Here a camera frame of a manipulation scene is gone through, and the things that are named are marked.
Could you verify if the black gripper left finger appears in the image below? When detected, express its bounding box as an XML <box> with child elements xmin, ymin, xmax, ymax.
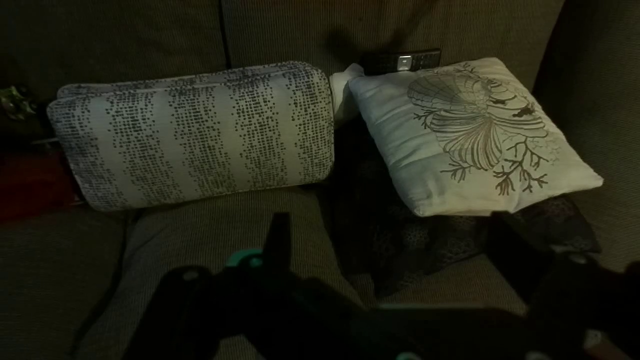
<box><xmin>124</xmin><ymin>211</ymin><xmax>372</xmax><ymax>360</ymax></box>

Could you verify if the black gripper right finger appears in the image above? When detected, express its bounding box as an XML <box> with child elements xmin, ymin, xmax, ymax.
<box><xmin>487</xmin><ymin>211</ymin><xmax>640</xmax><ymax>360</ymax></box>

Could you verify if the white pillow with embroidered peacock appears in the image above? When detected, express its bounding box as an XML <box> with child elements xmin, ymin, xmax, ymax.
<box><xmin>334</xmin><ymin>55</ymin><xmax>606</xmax><ymax>296</ymax></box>

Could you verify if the white pillow with speckled stripes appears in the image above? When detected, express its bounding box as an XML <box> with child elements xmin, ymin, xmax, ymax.
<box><xmin>45</xmin><ymin>62</ymin><xmax>334</xmax><ymax>211</ymax></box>

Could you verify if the olive green fabric sofa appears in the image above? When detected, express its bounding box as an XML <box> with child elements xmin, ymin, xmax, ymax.
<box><xmin>0</xmin><ymin>0</ymin><xmax>640</xmax><ymax>360</ymax></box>

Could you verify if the red blanket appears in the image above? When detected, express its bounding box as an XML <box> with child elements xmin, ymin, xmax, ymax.
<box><xmin>0</xmin><ymin>147</ymin><xmax>81</xmax><ymax>224</ymax></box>

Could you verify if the black remote control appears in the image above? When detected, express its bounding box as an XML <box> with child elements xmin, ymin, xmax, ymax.
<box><xmin>362</xmin><ymin>46</ymin><xmax>444</xmax><ymax>75</ymax></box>

